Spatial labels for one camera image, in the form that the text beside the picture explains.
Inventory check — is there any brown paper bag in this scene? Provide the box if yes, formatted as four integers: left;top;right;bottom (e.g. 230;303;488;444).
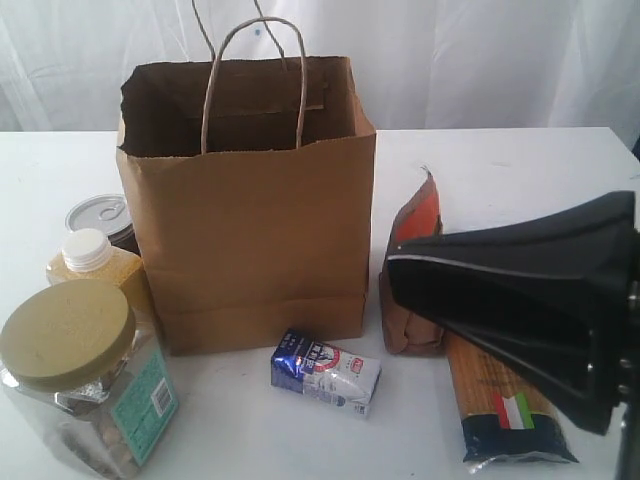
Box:
116;50;376;355

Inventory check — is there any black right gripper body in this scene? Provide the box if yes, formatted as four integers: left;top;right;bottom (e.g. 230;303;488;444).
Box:
386;191;639;434

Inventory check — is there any brown orange snack pouch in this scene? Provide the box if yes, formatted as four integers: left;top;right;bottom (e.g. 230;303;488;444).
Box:
379;171;444;357

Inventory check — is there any blue white milk carton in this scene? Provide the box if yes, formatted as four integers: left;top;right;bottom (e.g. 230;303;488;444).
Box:
270;329;382;417

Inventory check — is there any clear jar gold lid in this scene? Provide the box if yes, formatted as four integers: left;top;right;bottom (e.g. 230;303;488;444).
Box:
1;279;179;479

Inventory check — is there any white backdrop curtain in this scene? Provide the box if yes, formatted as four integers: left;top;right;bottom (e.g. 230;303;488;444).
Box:
1;1;639;144

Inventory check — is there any spaghetti pasta package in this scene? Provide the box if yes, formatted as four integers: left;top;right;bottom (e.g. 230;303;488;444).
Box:
445;333;577;473

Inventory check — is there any silver pull-tab tin can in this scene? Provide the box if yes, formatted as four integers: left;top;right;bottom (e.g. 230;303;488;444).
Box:
65;194;140;255

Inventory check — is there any yellow grain bottle white cap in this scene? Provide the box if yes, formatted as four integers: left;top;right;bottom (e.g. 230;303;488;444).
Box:
46;228;155;315

